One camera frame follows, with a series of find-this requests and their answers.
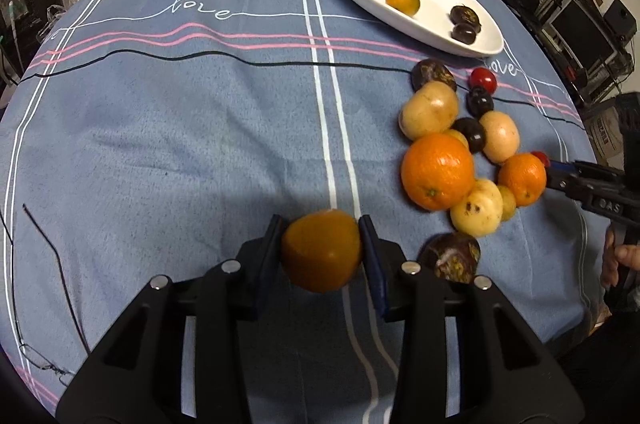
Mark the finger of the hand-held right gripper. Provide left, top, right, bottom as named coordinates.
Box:
left=545, top=177, right=601, bottom=211
left=544, top=159, right=626, bottom=185

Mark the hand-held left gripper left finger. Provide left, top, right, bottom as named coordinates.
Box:
left=55, top=214, right=286, bottom=424

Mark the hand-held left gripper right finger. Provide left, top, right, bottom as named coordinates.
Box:
left=357, top=214, right=586, bottom=424

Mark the orange mandarin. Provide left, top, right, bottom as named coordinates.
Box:
left=400, top=133, right=475, bottom=211
left=498, top=153, right=548, bottom=207

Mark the small orange-yellow fruit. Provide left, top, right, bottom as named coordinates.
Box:
left=280, top=209, right=363, bottom=293

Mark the small yellow round fruit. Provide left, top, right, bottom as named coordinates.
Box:
left=496, top=185, right=517, bottom=222
left=442, top=129, right=470, bottom=150

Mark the beige round fruit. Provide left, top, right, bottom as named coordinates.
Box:
left=450, top=178, right=504, bottom=238
left=479, top=111, right=521, bottom=164

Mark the dark brown water chestnut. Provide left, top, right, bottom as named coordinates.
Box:
left=449, top=5, right=482, bottom=34
left=418, top=232, right=482, bottom=285
left=411, top=59, right=457, bottom=92

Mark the small dark plum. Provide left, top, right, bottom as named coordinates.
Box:
left=466, top=86, right=495, bottom=116

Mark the tan round fruit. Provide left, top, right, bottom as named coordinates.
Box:
left=398, top=81, right=460, bottom=141

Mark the white plate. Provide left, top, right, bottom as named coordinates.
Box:
left=325, top=0, right=505, bottom=56

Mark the person's right hand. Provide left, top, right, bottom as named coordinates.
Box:
left=602, top=227, right=640, bottom=290

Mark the black speaker and monitor shelf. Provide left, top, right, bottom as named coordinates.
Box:
left=492, top=0, right=640, bottom=105

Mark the computer monitor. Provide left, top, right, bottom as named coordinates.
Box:
left=550, top=0, right=618, bottom=70

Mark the blue striped tablecloth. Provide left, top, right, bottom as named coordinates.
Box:
left=0, top=0, right=601, bottom=424

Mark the black speaker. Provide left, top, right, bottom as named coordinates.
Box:
left=602, top=0, right=638, bottom=40

